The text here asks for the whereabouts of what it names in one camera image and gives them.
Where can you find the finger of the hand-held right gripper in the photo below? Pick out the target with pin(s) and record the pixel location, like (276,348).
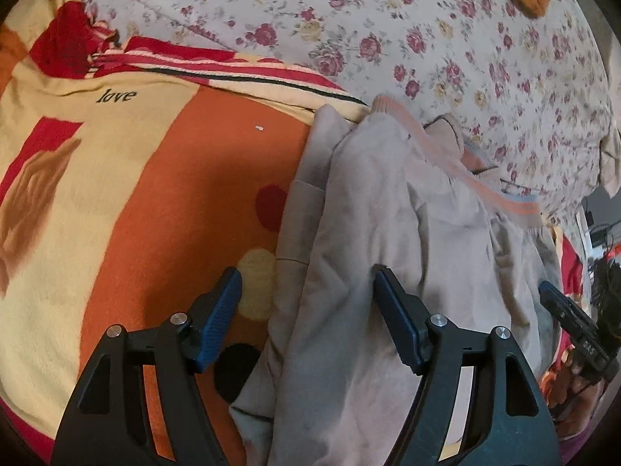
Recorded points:
(575,325)

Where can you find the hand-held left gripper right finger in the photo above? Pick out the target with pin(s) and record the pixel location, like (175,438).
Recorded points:
(398,320)

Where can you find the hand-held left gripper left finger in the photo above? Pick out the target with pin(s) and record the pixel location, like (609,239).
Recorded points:
(218,320)

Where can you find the grey sweatshirt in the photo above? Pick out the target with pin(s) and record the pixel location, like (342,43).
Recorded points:
(388,204)

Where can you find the person's right hand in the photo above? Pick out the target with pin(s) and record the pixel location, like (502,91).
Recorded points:
(575,391)

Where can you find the orange red yellow printed blanket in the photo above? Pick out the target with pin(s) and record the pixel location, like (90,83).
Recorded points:
(145,179)

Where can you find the beige cloth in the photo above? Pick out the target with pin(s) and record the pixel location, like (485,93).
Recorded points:
(611,155)

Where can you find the floral bed sheet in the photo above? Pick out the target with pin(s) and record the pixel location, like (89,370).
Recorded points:
(436,34)

